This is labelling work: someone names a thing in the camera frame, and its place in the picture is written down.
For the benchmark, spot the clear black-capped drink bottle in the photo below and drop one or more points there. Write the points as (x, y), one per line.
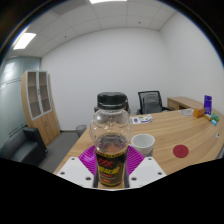
(111, 133)

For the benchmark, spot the small light blue box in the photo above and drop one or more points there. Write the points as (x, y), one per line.
(213, 122)

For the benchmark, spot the purple standing sign card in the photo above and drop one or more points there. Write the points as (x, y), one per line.
(208, 105)

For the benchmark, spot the flat round red coaster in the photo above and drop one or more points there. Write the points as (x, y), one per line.
(180, 151)

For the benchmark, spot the round grey white disc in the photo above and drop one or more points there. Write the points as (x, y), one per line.
(187, 112)

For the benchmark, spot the orange box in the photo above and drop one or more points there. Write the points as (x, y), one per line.
(199, 113)

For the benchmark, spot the small tan box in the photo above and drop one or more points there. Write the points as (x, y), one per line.
(208, 117)

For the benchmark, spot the grey waste bin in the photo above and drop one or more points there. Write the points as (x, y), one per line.
(81, 130)

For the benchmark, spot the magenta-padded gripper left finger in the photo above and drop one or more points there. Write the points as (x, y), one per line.
(78, 170)

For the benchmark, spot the rectangular ceiling light panel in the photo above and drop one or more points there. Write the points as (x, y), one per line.
(108, 1)
(24, 41)

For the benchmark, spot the white and green leaflet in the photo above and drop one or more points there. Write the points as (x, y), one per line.
(141, 119)

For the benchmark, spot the green box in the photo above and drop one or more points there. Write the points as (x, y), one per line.
(215, 117)

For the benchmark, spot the white and grey mug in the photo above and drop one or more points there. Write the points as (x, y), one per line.
(143, 142)

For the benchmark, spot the wooden glass-door shelf cabinet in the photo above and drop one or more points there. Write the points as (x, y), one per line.
(40, 106)

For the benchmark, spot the black leather sofa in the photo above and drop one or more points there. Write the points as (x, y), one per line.
(23, 146)

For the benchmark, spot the low wooden side desk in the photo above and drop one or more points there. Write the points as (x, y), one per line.
(181, 101)

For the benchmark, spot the black mesh-back office chair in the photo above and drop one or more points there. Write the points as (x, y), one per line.
(151, 102)

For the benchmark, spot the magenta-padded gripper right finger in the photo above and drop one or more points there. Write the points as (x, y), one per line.
(145, 170)

